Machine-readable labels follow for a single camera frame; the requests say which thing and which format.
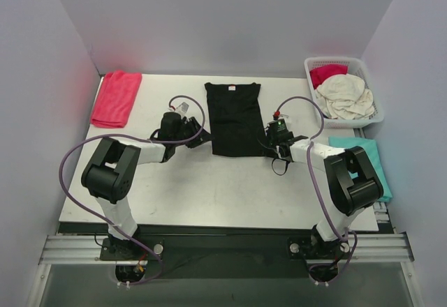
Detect cream t shirt in basket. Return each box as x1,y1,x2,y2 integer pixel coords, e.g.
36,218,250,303
314,74,376,120

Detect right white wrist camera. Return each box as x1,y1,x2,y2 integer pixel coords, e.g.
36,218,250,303
272,110,290,121

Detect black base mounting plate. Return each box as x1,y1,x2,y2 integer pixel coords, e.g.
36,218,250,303
99,232,351,283

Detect aluminium rail frame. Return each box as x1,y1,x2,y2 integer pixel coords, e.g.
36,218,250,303
26,202,425,307

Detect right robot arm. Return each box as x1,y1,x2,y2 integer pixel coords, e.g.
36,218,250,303
265,119,383,257

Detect black t shirt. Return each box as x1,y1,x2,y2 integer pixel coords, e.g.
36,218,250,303
205,82,264,158

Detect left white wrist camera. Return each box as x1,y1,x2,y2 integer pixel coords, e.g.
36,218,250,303
173,102,189,117

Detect folded teal t shirt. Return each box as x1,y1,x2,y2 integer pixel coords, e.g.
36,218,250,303
328,136,393,203

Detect red t shirt in basket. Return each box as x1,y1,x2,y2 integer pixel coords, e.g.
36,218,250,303
309,64,349,89

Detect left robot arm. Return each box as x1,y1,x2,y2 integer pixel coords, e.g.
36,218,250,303
81,112,212,260

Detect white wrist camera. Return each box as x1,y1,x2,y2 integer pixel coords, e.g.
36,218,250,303
173,102,189,117
272,110,290,121

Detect folded pink t shirt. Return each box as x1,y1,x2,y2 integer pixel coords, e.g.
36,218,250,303
90,70,142,128

